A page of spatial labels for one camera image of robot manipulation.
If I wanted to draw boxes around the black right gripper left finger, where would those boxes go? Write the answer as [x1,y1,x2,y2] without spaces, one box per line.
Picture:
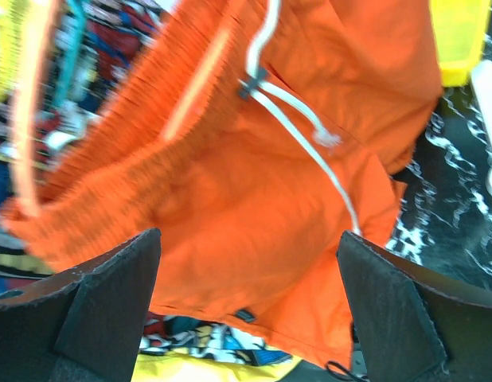
[0,228,161,381]

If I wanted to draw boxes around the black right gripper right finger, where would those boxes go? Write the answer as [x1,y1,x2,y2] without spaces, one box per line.
[337,232,492,381]

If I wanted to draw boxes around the orange shorts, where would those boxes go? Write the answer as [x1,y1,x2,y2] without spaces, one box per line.
[1,1,441,366]

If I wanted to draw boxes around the yellow shorts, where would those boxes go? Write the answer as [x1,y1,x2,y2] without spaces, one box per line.
[131,353,301,382]

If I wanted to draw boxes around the teal plastic hanger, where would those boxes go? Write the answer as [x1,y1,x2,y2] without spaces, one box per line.
[52,0,87,108]

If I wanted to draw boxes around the comic print shorts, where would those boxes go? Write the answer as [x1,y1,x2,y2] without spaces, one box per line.
[0,1,294,366]

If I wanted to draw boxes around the white clothes rack base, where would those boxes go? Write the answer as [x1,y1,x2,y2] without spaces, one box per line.
[471,60,492,196]

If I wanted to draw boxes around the yellow plastic bin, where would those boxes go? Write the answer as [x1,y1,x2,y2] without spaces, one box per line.
[430,0,492,88]

